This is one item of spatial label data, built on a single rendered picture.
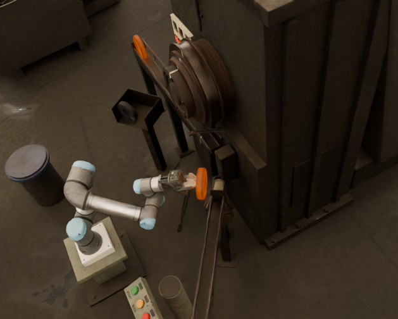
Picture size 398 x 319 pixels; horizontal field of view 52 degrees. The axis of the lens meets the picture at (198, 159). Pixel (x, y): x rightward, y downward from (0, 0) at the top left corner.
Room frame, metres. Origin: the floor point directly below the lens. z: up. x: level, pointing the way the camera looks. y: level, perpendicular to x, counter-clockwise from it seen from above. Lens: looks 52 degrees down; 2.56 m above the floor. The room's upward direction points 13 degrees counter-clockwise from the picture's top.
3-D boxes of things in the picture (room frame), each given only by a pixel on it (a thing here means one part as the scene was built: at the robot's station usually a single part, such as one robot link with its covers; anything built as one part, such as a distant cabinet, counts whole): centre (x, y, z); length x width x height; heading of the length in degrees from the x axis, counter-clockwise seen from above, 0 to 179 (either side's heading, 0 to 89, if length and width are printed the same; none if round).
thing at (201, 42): (1.63, -0.15, 1.11); 0.47 x 0.10 x 0.47; 17
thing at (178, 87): (1.58, 0.02, 1.11); 0.28 x 0.06 x 0.28; 17
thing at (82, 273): (1.28, 0.76, 0.28); 0.32 x 0.32 x 0.04; 17
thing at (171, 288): (0.83, 0.30, 0.26); 0.12 x 0.12 x 0.52
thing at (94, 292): (1.28, 0.76, 0.13); 0.40 x 0.40 x 0.26; 17
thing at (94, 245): (1.28, 0.77, 0.40); 0.15 x 0.15 x 0.10
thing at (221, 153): (1.39, -0.15, 0.68); 0.11 x 0.08 x 0.24; 107
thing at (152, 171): (2.01, 0.31, 0.36); 0.26 x 0.20 x 0.72; 52
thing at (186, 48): (1.61, -0.07, 1.11); 0.47 x 0.06 x 0.47; 17
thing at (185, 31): (1.97, -0.08, 1.15); 0.26 x 0.02 x 0.18; 17
